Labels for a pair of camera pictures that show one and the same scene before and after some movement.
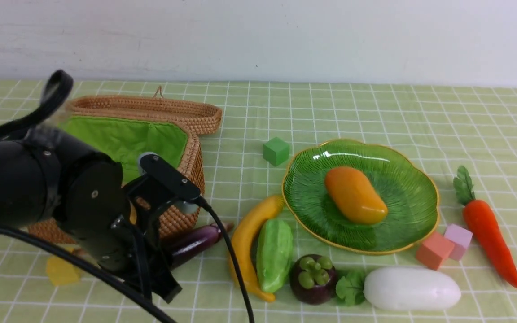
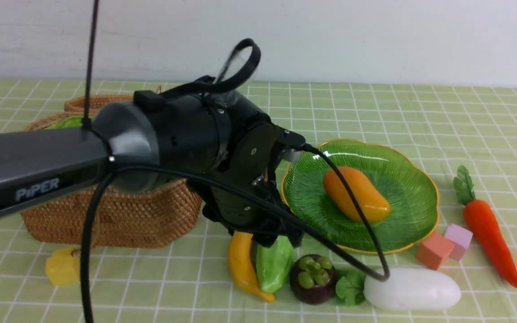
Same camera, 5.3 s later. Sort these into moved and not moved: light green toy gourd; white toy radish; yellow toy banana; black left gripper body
Moved: black left gripper body
Not moved: yellow toy banana; light green toy gourd; white toy radish
